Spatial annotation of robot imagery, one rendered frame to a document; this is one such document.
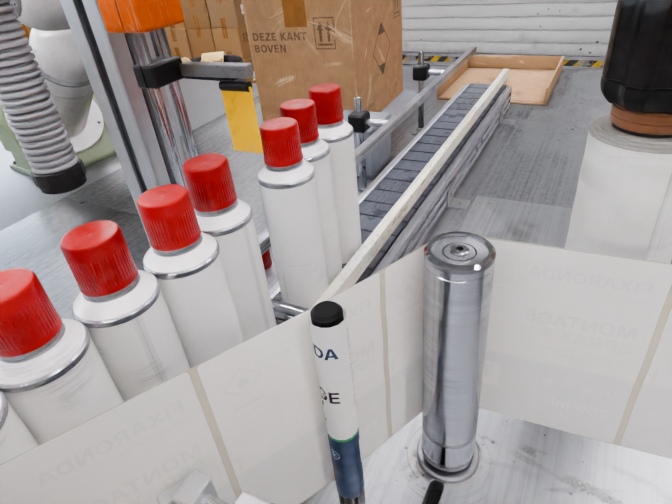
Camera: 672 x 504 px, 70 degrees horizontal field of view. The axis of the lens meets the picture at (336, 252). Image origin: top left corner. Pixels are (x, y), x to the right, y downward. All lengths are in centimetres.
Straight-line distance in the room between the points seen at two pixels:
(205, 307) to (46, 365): 11
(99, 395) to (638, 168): 39
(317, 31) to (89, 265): 81
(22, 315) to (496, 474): 32
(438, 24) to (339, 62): 396
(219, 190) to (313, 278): 15
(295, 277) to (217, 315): 13
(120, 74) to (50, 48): 59
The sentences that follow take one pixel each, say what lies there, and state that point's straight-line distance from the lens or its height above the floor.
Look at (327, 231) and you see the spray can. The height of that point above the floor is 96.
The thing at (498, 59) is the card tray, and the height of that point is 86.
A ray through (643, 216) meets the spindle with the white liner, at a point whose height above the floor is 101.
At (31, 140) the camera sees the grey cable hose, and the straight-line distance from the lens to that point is 39.
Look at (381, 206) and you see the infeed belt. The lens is 70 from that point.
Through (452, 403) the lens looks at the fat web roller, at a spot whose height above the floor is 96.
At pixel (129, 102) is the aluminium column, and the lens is 48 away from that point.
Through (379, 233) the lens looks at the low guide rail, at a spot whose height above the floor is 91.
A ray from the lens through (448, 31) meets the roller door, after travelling 495.
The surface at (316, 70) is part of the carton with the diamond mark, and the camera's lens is 106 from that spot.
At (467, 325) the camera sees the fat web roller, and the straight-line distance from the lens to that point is 28.
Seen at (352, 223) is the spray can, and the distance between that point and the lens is 55.
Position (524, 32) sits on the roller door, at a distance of 478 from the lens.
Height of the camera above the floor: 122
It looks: 34 degrees down
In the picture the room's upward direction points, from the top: 6 degrees counter-clockwise
